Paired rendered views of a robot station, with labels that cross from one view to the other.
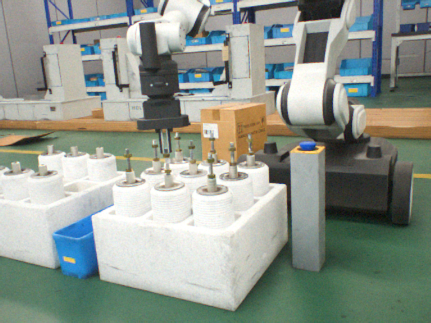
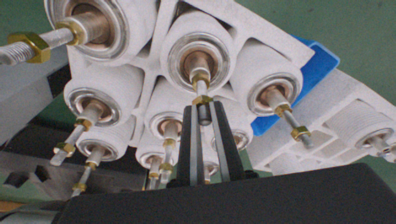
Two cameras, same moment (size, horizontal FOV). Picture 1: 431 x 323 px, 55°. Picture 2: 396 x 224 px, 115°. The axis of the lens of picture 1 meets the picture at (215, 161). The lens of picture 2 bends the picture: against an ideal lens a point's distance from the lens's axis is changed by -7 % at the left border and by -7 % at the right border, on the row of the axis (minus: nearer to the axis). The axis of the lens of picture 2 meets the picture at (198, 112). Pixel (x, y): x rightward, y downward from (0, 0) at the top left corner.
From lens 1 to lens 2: 91 cm
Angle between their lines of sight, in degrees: 35
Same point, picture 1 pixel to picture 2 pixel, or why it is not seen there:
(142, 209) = (245, 56)
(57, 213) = (339, 91)
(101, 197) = (283, 132)
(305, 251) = (63, 50)
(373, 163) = (13, 165)
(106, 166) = (285, 168)
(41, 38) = not seen: outside the picture
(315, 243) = not seen: hidden behind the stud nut
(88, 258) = not seen: hidden behind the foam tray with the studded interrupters
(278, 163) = (115, 176)
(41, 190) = (372, 114)
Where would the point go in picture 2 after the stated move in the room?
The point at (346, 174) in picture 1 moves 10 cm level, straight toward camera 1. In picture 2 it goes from (46, 157) to (29, 138)
